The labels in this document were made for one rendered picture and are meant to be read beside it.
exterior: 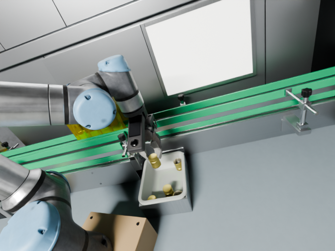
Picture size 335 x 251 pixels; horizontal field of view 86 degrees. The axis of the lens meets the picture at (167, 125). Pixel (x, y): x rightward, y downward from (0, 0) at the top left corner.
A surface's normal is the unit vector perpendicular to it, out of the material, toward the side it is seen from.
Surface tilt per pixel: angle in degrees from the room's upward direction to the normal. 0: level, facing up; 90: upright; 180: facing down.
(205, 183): 0
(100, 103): 89
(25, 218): 8
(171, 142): 90
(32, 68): 90
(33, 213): 8
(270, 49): 90
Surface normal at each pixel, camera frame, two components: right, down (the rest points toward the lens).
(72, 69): -0.02, 0.56
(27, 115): 0.46, 0.53
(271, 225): -0.29, -0.80
